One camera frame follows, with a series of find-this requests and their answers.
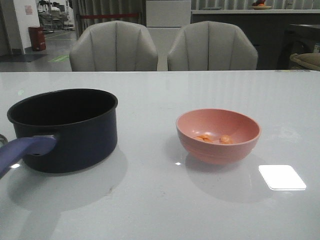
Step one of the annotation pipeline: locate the orange ham slice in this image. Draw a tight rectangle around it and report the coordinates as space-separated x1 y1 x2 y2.
195 134 214 143

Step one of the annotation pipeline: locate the pink plastic bowl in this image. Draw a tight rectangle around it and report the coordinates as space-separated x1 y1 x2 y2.
176 108 261 165

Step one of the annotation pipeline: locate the glass lid blue knob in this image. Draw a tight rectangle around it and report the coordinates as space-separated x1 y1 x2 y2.
0 134 8 147

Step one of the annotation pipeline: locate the left beige upholstered chair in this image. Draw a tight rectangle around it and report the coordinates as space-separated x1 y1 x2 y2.
69 20 159 72

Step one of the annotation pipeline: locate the beige upholstered chair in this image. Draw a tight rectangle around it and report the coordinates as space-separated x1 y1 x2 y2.
69 20 159 72
167 21 259 71

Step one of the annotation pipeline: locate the right beige upholstered chair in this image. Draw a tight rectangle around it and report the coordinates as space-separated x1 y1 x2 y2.
167 21 259 71

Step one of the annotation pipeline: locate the white cabinet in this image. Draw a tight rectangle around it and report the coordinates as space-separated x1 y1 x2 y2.
145 0 192 28

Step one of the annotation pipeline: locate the grey counter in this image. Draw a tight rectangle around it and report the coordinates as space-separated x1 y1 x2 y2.
191 9 320 70

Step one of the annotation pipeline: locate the fruit plate on counter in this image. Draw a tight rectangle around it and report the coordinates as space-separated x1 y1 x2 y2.
251 0 272 10

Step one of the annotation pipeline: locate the red bin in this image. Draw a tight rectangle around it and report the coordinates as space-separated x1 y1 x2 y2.
28 26 46 51

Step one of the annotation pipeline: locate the beige cushion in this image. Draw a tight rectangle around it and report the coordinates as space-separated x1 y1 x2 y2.
289 52 320 71

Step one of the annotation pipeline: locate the dark blue saucepan purple handle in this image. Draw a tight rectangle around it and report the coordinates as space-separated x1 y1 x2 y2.
0 88 118 175

